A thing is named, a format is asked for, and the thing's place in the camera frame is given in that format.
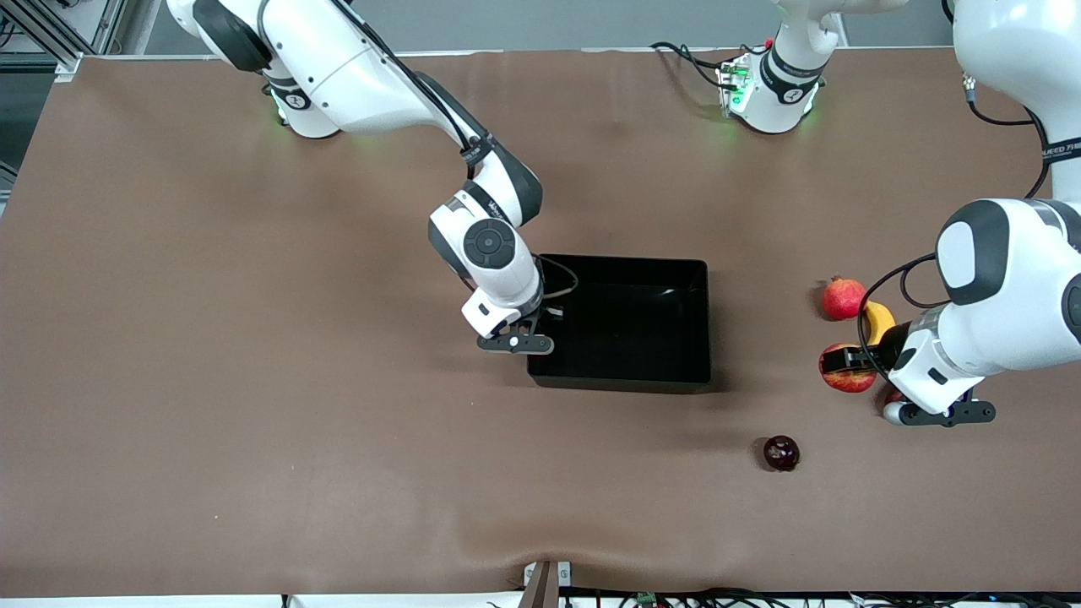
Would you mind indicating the red mango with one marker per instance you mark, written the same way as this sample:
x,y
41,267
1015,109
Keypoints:
x,y
891,395

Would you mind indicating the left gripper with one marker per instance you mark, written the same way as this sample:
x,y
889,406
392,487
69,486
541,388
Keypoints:
x,y
883,355

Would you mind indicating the yellow banana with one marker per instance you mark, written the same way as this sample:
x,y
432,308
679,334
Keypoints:
x,y
880,319

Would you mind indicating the aluminium frame profile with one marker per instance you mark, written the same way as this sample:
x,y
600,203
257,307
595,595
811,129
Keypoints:
x,y
76,25

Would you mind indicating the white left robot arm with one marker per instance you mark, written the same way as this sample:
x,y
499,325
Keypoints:
x,y
1013,279

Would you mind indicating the dark purple plum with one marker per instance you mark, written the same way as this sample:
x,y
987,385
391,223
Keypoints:
x,y
781,453

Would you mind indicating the red pomegranate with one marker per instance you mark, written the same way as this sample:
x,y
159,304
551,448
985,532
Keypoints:
x,y
843,300

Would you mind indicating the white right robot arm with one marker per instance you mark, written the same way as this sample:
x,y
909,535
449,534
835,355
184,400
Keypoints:
x,y
355,76

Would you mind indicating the large table cover mat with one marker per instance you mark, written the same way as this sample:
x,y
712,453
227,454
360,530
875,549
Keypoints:
x,y
253,338

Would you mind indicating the black plastic box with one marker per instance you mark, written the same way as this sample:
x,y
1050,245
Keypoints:
x,y
633,338

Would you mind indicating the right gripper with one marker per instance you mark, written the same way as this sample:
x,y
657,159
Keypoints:
x,y
541,316

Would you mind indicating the red yellow apple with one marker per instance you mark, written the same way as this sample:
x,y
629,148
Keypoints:
x,y
849,384

